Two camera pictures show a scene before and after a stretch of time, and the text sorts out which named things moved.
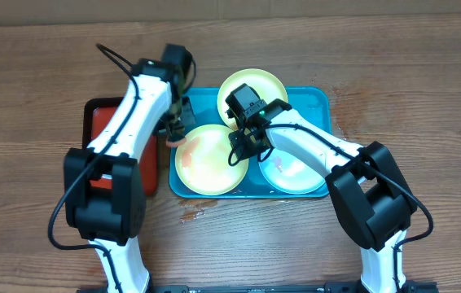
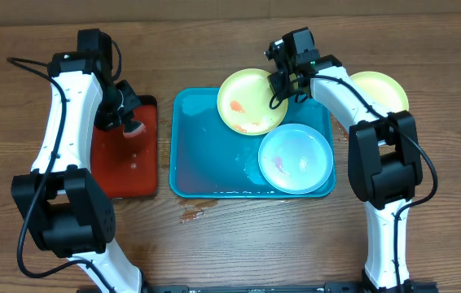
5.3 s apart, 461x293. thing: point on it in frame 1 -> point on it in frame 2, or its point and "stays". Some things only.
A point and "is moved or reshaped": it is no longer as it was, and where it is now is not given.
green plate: (202, 161) -> (383, 89)
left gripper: (187, 115) -> (133, 102)
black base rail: (404, 287) stays
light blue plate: (287, 173) stays
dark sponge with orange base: (175, 137) is moved or reshaped
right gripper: (247, 152) -> (279, 81)
